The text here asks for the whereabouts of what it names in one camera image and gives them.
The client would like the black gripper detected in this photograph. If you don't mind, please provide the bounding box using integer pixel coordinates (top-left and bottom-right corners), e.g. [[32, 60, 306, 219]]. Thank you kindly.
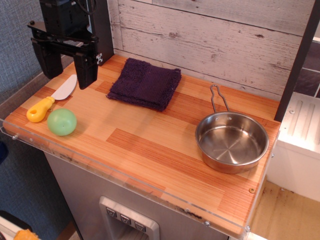
[[27, 0, 99, 90]]

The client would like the dark vertical post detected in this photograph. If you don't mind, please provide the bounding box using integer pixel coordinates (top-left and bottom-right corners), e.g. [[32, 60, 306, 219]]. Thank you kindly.
[[274, 0, 320, 122], [87, 0, 114, 66]]

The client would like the dark vertical post left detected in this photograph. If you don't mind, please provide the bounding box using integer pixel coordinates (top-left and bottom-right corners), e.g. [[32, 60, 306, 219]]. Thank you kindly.
[[87, 0, 114, 66]]

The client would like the grey toy fridge cabinet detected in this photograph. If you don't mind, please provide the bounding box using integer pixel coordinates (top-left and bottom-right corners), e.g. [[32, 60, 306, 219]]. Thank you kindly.
[[45, 153, 228, 240]]

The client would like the orange object bottom left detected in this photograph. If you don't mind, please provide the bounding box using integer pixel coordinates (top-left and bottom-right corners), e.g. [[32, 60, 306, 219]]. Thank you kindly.
[[13, 229, 39, 240]]

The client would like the yellow handled toy knife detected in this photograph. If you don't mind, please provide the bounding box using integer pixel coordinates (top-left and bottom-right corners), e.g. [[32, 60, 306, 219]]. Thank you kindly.
[[26, 74, 78, 123]]

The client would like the dark vertical post right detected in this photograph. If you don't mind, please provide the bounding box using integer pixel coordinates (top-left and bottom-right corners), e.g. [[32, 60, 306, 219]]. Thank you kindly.
[[274, 0, 320, 122]]

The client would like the purple folded cloth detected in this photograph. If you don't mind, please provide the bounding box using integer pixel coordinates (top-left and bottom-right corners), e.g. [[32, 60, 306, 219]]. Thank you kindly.
[[106, 58, 182, 112]]

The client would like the green round toy vegetable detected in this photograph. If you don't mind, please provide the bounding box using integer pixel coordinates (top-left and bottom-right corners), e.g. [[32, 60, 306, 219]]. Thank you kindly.
[[47, 108, 77, 136]]

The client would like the silver metal pot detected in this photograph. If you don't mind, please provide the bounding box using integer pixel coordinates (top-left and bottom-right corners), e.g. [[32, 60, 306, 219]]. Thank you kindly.
[[195, 84, 269, 174]]

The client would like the clear acrylic edge guard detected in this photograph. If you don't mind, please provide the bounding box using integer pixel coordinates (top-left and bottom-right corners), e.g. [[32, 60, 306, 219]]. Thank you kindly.
[[2, 115, 279, 239]]

